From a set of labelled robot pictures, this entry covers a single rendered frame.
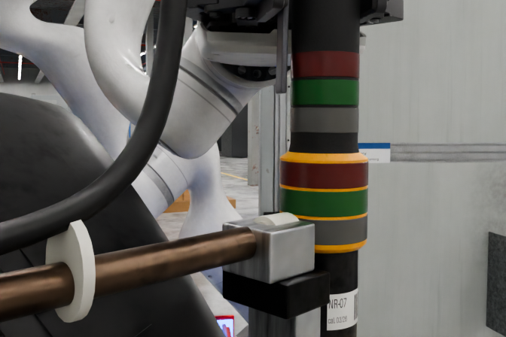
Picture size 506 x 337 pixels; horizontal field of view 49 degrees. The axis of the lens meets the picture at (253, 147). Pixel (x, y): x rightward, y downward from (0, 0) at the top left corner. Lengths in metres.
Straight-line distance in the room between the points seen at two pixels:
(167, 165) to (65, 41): 0.26
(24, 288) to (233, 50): 0.19
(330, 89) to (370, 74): 1.98
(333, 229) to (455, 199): 2.17
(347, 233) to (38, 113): 0.20
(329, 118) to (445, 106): 2.12
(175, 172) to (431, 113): 1.55
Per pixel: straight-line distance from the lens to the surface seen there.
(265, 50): 0.33
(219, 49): 0.33
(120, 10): 0.55
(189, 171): 0.96
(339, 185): 0.26
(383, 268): 2.34
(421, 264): 2.40
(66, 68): 0.86
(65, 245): 0.19
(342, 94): 0.26
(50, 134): 0.34
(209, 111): 0.48
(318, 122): 0.26
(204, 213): 0.96
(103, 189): 0.19
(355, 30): 0.27
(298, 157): 0.26
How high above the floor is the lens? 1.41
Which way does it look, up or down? 3 degrees down
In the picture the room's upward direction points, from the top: straight up
